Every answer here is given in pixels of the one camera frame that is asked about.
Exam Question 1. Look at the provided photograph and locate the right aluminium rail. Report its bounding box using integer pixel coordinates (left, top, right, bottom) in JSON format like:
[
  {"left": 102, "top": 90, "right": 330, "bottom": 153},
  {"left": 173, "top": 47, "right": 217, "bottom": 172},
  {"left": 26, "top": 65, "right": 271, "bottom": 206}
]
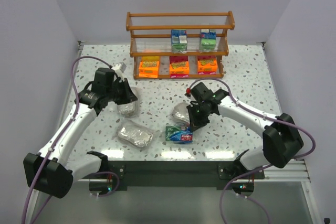
[{"left": 264, "top": 161, "right": 310, "bottom": 182}]

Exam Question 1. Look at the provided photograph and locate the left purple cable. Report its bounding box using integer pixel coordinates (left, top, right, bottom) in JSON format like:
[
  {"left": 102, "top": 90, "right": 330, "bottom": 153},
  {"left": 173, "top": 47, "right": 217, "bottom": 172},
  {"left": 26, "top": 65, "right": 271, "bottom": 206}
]
[{"left": 20, "top": 56, "right": 120, "bottom": 224}]

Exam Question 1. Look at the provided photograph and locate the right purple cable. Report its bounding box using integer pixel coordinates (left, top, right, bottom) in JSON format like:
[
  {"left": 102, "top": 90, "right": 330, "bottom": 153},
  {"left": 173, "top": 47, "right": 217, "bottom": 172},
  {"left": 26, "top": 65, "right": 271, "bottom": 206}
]
[{"left": 185, "top": 78, "right": 316, "bottom": 224}]

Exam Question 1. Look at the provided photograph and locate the silver scourer pack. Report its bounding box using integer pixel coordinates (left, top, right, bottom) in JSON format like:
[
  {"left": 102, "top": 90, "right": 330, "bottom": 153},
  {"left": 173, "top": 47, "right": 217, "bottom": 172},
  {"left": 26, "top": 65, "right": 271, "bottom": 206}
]
[
  {"left": 117, "top": 87, "right": 140, "bottom": 118},
  {"left": 117, "top": 120, "right": 155, "bottom": 148},
  {"left": 171, "top": 102, "right": 190, "bottom": 125}
]

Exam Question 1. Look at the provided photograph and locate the blue green colourful sponge pack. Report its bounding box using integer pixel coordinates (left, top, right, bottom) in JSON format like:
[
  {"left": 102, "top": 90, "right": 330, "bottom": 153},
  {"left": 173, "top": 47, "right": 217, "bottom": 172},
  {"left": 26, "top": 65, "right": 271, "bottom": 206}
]
[{"left": 165, "top": 125, "right": 193, "bottom": 144}]

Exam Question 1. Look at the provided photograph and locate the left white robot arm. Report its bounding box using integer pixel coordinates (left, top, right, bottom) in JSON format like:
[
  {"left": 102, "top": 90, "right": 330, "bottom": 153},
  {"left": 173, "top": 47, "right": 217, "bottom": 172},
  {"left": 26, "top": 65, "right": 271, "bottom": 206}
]
[{"left": 23, "top": 63, "right": 137, "bottom": 198}]

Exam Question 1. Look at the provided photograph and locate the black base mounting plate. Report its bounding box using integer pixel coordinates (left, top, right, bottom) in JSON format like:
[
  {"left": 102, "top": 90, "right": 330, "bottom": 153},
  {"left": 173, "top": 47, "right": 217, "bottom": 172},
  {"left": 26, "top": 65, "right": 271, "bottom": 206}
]
[{"left": 78, "top": 160, "right": 266, "bottom": 192}]

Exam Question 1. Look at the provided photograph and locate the purple cable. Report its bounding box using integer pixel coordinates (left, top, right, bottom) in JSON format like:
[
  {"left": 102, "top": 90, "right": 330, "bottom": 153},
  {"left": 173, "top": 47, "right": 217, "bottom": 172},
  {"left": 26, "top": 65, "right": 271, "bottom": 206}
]
[
  {"left": 20, "top": 56, "right": 120, "bottom": 224},
  {"left": 185, "top": 78, "right": 316, "bottom": 224}
]

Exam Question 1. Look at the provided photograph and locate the orange pink Scrub Mommy box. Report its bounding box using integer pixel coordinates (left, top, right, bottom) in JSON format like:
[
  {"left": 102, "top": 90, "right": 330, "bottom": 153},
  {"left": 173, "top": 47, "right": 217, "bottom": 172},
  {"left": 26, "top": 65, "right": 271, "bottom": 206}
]
[{"left": 197, "top": 56, "right": 218, "bottom": 74}]

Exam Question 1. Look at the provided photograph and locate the wooden three-tier shelf rack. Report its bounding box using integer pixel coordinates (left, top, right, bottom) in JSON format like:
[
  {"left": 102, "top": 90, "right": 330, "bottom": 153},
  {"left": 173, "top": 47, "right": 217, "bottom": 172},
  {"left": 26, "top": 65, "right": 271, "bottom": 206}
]
[{"left": 125, "top": 11, "right": 235, "bottom": 79}]

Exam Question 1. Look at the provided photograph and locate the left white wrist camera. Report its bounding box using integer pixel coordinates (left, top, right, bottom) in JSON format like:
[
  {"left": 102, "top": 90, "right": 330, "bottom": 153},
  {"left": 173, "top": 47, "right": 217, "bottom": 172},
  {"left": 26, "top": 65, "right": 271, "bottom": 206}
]
[{"left": 112, "top": 62, "right": 127, "bottom": 77}]

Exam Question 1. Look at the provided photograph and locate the orange Scrub Mommy box back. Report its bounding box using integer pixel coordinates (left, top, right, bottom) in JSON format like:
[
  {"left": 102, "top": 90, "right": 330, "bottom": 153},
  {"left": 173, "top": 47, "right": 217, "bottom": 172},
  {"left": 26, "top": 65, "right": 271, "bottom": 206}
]
[{"left": 169, "top": 56, "right": 190, "bottom": 78}]

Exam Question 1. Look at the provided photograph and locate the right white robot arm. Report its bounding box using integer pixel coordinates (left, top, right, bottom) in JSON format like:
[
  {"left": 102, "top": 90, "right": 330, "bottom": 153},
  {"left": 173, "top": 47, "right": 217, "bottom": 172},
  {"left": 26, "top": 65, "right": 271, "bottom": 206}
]
[{"left": 185, "top": 82, "right": 303, "bottom": 178}]

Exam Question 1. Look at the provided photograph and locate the orange Scrub Daddy box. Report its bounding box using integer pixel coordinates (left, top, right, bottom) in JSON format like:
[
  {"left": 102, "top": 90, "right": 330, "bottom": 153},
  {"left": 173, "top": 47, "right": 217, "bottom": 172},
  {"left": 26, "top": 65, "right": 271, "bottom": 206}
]
[{"left": 139, "top": 56, "right": 160, "bottom": 79}]

